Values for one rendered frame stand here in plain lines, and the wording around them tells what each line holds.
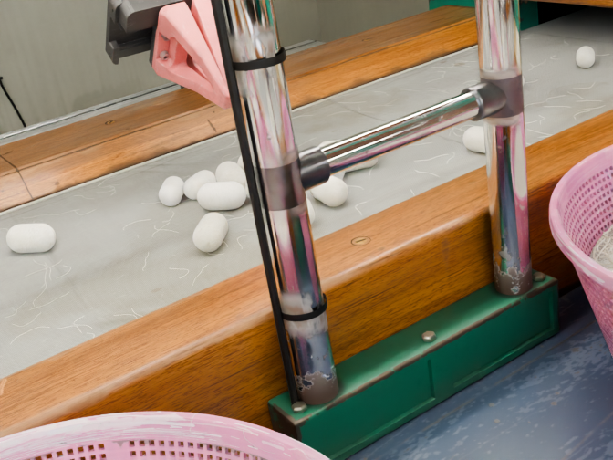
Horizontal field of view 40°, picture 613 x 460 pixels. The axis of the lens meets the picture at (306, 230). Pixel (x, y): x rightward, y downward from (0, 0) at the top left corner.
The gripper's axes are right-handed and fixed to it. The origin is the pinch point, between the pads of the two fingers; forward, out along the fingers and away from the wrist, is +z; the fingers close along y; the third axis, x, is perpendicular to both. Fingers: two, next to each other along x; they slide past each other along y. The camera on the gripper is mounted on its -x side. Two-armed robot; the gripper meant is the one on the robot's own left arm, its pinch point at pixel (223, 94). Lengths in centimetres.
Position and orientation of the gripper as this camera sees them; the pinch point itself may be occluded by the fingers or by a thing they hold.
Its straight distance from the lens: 63.6
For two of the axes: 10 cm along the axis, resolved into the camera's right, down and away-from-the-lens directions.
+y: 8.3, -3.4, 4.4
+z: 5.1, 7.8, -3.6
